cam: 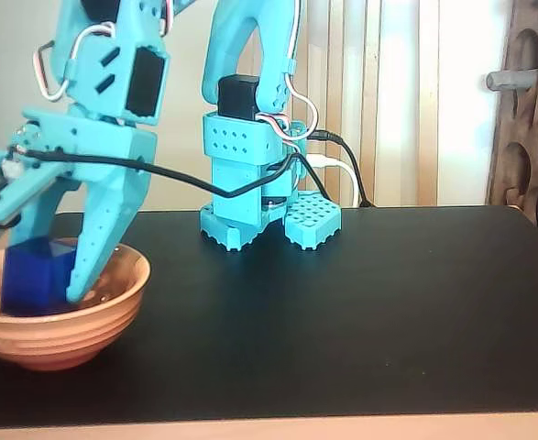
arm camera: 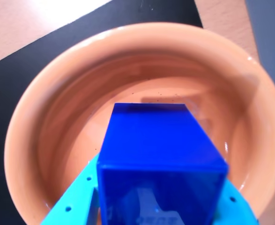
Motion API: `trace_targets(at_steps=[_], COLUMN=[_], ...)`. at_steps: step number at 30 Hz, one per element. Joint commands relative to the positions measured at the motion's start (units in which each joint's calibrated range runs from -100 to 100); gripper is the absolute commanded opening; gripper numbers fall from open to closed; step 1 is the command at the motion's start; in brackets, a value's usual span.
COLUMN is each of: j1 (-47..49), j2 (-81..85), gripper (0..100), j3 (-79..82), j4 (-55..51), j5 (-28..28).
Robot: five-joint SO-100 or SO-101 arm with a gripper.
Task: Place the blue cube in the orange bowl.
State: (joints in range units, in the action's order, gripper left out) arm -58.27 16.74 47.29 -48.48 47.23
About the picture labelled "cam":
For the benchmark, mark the turquoise gripper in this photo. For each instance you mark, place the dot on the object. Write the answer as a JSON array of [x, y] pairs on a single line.
[[105, 148]]

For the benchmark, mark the blue cube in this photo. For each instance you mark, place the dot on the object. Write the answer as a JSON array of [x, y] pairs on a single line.
[[30, 279]]

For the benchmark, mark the turquoise robot arm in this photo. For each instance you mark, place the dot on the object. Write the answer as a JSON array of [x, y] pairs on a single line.
[[236, 174]]

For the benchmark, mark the turquoise perforated robot base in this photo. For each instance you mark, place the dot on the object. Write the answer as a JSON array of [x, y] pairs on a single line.
[[314, 220]]

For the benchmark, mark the orange ribbed bowl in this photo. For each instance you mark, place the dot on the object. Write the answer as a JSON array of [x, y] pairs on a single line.
[[67, 339]]

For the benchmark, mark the black table mat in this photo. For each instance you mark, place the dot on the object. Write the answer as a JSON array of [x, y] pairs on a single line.
[[342, 321]]

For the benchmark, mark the wooden slatted panel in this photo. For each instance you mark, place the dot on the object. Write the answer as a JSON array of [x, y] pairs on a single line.
[[387, 91]]

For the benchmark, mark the wooden wine rack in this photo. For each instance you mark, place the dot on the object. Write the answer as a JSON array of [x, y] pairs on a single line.
[[530, 151]]

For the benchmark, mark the grey bottle neck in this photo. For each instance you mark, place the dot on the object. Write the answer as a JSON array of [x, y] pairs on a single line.
[[513, 80]]

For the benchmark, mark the turquoise wrist camera mount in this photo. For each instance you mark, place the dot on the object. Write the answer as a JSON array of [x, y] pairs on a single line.
[[3, 197]]

